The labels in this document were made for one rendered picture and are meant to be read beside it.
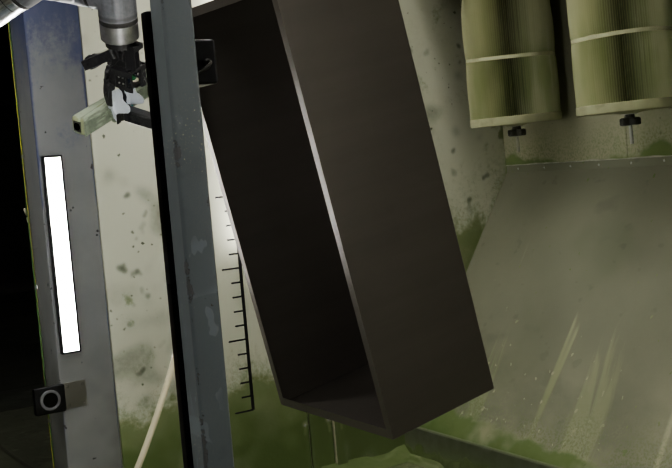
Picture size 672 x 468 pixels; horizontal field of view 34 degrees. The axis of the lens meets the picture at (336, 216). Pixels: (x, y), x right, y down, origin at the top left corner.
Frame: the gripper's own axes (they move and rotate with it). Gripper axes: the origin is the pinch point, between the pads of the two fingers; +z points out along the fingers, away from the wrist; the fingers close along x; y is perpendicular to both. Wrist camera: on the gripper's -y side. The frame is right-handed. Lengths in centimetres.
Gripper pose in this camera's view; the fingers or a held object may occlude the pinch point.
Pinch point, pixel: (120, 113)
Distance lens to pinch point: 277.8
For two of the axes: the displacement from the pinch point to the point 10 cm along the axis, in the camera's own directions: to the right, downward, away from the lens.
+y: 8.9, 2.7, -3.8
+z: -0.2, 8.4, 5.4
